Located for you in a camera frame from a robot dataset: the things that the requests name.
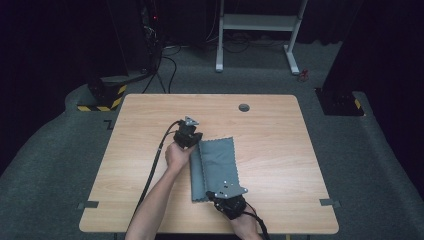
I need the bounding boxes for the black floor cables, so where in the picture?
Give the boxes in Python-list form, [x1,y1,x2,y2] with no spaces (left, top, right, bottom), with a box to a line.
[141,44,183,95]

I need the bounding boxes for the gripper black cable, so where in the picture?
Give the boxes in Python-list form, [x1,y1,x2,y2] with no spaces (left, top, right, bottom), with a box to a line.
[132,120,183,223]
[244,201,272,240]

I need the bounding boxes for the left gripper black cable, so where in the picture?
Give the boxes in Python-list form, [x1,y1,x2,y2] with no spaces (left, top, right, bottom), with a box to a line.
[132,120,183,223]

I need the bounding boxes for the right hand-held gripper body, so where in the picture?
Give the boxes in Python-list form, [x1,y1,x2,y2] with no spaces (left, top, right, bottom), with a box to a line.
[213,180,249,221]

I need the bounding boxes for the grey cloth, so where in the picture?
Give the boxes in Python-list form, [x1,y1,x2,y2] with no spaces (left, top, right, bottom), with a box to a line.
[189,136,242,203]

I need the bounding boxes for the black stand base yellow mark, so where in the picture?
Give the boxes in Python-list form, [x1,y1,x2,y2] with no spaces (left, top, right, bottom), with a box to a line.
[314,87,365,117]

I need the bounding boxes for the dark equipment rack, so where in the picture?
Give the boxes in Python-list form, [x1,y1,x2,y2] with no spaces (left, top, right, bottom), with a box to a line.
[106,0,164,78]

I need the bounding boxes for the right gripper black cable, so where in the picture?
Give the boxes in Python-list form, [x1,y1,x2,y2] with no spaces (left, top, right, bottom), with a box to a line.
[244,201,272,240]

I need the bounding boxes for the person's right hand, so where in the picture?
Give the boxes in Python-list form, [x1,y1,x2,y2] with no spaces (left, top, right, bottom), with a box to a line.
[229,213,263,240]

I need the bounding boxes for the white metal stand frame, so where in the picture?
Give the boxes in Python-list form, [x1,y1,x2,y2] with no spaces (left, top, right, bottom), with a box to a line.
[215,0,309,76]

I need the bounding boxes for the person's left hand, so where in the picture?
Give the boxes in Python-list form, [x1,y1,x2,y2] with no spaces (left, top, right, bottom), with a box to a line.
[165,141,198,175]

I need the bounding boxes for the black yellow striped stand base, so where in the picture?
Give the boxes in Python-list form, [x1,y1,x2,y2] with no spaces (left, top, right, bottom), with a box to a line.
[77,75,128,113]

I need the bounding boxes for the grey tape strip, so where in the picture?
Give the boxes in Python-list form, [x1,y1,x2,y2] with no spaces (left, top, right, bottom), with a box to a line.
[77,200,100,210]
[319,198,342,208]

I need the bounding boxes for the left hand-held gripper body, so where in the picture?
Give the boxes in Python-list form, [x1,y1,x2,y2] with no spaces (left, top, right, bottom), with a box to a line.
[173,115,200,150]

